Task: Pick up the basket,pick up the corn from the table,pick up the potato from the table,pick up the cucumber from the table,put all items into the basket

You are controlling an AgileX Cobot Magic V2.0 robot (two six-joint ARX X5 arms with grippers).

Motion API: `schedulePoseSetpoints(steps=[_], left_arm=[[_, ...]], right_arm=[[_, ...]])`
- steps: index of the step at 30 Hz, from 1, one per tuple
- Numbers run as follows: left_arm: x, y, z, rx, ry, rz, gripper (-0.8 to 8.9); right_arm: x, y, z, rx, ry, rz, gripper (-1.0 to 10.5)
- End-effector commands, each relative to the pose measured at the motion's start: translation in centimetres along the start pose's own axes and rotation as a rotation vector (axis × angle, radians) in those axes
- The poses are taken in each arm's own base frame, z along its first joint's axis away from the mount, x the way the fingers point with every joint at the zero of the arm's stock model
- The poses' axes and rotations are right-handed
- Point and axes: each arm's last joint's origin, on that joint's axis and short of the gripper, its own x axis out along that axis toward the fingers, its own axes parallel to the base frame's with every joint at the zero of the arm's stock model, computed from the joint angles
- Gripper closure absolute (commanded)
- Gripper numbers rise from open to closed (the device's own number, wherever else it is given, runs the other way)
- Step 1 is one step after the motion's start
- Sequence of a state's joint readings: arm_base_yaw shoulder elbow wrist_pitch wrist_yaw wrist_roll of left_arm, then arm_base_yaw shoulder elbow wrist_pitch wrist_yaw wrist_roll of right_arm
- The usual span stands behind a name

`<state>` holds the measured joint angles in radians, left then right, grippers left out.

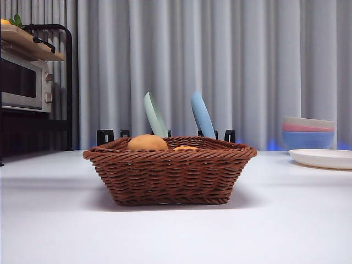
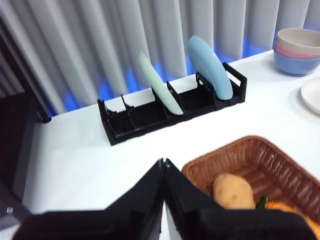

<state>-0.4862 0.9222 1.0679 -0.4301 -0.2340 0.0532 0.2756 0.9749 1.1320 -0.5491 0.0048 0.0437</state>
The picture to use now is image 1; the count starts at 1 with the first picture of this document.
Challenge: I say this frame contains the tan potato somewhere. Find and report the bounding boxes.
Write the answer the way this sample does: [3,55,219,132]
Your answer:
[126,134,169,151]

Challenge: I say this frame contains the brown wicker basket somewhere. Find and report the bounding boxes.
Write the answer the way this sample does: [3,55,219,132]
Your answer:
[83,135,258,207]

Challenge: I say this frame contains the pale green plate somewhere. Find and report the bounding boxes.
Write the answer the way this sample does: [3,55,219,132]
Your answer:
[143,92,169,138]

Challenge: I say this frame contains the light blue plate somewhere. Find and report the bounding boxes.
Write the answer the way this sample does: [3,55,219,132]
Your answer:
[191,91,217,140]

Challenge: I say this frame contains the black plate rack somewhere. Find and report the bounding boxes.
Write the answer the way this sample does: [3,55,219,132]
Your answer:
[96,129,237,144]

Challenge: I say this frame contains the grey curtain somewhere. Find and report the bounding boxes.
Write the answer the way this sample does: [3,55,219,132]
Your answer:
[0,0,352,151]

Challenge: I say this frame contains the pink bowl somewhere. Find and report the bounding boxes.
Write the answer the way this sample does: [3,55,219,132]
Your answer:
[282,123,336,133]

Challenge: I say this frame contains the blue bowl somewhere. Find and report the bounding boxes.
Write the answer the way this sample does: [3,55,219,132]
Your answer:
[282,130,336,151]

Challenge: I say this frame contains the beige bowl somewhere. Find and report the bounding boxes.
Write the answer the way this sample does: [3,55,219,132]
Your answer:
[282,116,336,129]

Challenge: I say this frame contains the white flat plate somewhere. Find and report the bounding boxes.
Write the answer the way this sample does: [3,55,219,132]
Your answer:
[289,148,352,171]

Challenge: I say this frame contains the silver toaster oven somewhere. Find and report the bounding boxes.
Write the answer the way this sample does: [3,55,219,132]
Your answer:
[0,51,54,113]

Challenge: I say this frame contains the wooden tray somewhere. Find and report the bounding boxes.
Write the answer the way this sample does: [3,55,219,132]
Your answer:
[0,23,66,62]

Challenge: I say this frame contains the green leaves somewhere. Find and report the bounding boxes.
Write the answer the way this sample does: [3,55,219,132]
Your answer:
[9,13,24,29]

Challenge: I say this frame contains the black metal shelf frame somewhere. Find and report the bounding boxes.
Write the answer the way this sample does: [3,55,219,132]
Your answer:
[0,24,74,167]

